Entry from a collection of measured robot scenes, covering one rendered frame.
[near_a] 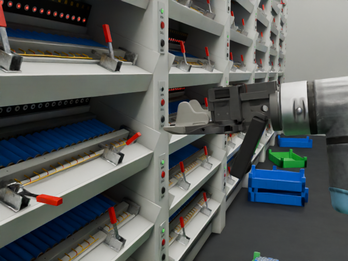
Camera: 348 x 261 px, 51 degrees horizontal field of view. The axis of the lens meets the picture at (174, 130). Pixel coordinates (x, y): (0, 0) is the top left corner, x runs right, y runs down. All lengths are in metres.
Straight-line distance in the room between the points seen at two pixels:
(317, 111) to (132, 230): 0.52
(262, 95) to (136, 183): 0.45
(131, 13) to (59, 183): 0.46
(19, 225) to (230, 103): 0.38
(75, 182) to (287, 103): 0.38
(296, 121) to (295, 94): 0.04
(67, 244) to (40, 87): 0.34
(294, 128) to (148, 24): 0.45
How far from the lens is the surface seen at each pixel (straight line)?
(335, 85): 0.61
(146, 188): 0.94
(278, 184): 2.08
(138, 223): 0.94
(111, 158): 0.76
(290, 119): 0.60
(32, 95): 0.56
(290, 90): 0.61
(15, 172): 0.60
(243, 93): 0.63
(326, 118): 0.60
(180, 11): 1.09
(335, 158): 0.61
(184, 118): 0.66
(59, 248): 0.75
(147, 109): 0.89
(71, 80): 0.62
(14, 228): 0.56
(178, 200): 1.12
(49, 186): 0.63
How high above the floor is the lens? 0.72
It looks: 9 degrees down
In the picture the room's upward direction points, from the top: straight up
